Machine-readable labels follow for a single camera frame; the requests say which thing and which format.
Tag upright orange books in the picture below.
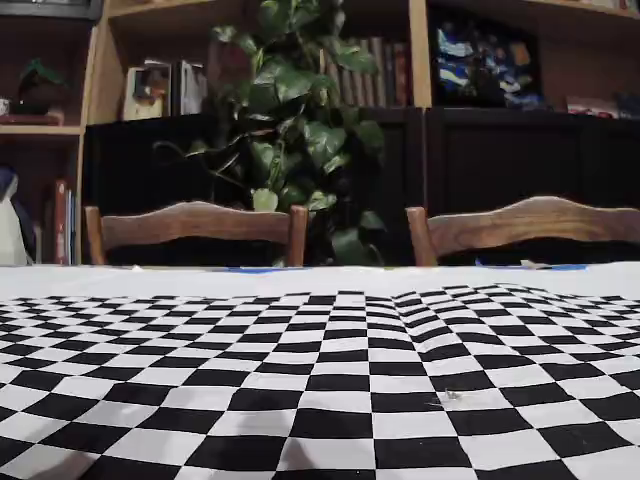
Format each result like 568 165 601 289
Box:
52 178 80 265

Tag black white checkered mat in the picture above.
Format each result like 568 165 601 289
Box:
0 264 640 480

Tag light wooden bookshelf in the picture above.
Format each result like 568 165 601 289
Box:
0 0 640 266

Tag green brick bonsai model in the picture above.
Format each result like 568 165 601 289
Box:
0 57 71 126

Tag red white flat box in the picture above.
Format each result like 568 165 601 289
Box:
564 94 619 119

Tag blue starry night picture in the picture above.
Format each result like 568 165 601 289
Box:
432 19 546 109

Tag brown wooden chair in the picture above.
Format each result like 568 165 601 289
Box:
83 200 309 267
405 195 640 267

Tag blue white penguin figure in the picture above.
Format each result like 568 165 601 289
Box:
0 167 37 266

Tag blue tape strip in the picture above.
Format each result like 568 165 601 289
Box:
474 258 591 274

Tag black cabinet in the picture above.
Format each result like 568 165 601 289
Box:
82 105 640 266

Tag white picture box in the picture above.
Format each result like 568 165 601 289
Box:
122 62 174 121

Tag row of brown books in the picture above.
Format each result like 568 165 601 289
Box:
319 37 414 108

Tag dark blue flat box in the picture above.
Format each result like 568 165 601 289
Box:
612 91 640 120

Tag green pothos plant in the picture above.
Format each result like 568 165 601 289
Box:
152 0 389 267

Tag dark grey tray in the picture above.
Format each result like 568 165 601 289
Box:
0 0 104 21

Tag white grey books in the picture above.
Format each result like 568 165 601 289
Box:
172 59 209 117

